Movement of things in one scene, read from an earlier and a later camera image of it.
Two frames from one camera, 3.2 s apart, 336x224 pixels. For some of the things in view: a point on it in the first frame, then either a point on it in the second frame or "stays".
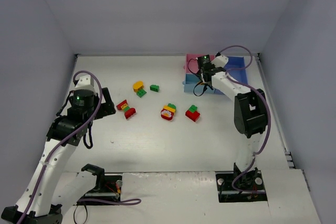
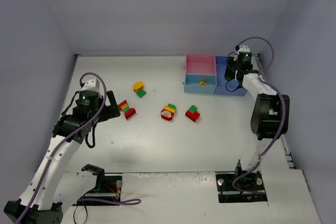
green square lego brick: [140, 93] stays
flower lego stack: [168, 112] stays
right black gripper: [203, 74] → [230, 71]
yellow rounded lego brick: [137, 85] stays
